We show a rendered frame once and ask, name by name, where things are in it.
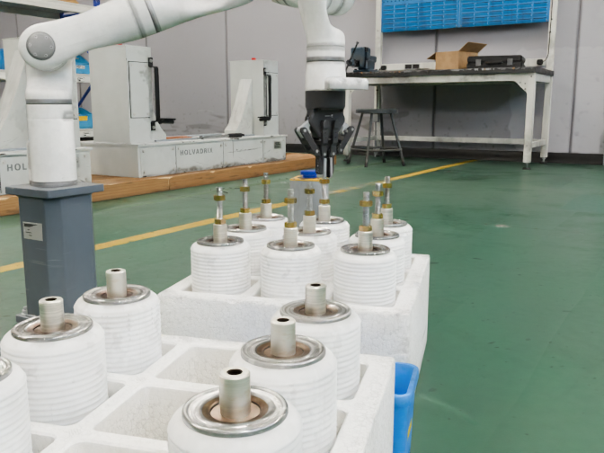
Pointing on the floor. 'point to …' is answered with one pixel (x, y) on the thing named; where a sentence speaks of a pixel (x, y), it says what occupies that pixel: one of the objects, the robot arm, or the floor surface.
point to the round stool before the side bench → (381, 135)
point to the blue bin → (404, 405)
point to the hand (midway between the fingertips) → (324, 167)
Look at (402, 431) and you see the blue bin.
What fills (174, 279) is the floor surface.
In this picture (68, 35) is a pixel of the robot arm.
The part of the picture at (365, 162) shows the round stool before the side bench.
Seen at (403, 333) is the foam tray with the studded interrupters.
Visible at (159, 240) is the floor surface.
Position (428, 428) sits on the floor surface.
